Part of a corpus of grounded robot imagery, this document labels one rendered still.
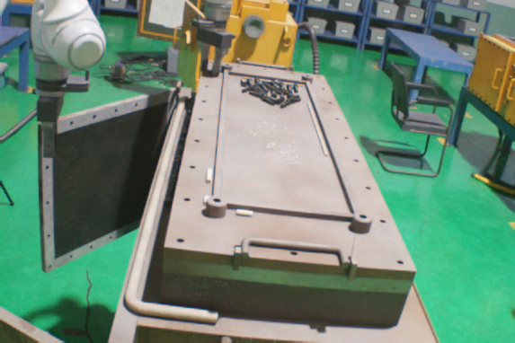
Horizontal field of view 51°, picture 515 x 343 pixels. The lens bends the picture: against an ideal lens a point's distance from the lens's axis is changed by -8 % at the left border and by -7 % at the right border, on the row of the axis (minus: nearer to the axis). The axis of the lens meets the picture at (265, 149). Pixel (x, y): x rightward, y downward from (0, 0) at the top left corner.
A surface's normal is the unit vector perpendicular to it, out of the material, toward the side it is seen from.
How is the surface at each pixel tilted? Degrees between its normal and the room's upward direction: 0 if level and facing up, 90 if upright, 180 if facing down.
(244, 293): 90
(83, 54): 98
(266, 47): 90
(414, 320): 0
